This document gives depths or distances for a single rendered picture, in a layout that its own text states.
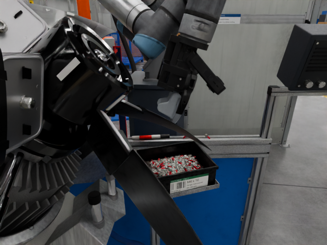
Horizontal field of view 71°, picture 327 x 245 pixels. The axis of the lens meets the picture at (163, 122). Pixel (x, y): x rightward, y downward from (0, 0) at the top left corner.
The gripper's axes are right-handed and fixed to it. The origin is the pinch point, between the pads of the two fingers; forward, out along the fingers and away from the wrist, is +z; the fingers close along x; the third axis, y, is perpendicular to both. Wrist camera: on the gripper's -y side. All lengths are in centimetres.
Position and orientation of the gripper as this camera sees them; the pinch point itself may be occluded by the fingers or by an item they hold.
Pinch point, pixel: (173, 122)
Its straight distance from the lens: 58.0
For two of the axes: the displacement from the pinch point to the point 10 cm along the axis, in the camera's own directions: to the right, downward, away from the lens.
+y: -9.5, -2.6, -1.5
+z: -3.0, 8.8, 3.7
